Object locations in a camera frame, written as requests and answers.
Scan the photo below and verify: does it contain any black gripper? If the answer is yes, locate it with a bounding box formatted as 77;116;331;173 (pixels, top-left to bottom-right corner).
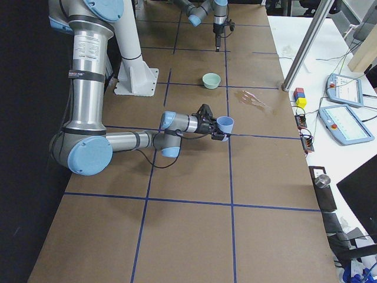
193;104;230;141
213;22;223;52

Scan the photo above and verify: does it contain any blue grey paper cup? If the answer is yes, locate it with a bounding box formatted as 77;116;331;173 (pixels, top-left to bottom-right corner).
216;116;234;142

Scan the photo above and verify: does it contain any mint green bowl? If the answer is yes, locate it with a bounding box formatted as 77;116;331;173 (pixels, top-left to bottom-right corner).
202;73;221;90

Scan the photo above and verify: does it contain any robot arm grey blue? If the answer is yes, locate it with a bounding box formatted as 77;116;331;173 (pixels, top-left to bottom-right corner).
49;1;234;176
173;0;228;52

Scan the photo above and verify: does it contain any black power strip far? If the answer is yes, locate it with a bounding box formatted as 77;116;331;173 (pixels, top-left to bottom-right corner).
295;114;307;129

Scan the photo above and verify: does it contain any black power strip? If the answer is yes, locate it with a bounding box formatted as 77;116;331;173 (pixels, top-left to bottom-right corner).
295;114;307;129
300;134;315;154

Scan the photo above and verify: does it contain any black power strip near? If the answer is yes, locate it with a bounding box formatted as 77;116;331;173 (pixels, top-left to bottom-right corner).
300;134;315;154

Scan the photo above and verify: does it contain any yellow block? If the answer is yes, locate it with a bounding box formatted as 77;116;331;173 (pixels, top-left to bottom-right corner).
295;97;307;108

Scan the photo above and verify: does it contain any blue block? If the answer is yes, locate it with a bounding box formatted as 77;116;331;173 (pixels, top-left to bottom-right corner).
294;92;305;101

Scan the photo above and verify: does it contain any red block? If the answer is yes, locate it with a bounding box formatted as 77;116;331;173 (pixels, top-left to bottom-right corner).
293;88;304;95

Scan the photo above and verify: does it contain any steel cylinder cup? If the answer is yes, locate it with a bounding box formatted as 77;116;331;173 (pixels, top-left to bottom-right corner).
314;174;331;189

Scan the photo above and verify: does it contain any black tray under cup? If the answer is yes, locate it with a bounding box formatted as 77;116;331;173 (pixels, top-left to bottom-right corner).
309;166;337;213

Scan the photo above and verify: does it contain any teach pendant near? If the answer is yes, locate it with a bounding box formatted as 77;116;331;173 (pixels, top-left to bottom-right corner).
319;104;375;146

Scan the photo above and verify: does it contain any teach pendant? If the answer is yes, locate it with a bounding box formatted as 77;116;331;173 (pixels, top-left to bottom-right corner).
326;73;364;107
319;104;375;146

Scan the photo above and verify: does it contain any teach pendant far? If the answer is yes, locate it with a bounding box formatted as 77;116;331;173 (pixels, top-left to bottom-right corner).
326;73;364;107

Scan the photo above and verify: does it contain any black monitor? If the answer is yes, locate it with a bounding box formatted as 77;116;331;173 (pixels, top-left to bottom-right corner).
337;156;376;241

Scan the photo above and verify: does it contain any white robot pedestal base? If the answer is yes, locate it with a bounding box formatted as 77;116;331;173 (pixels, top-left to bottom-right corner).
114;1;159;97

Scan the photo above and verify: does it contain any aluminium frame post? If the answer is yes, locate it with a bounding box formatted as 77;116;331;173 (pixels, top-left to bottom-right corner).
282;0;334;91

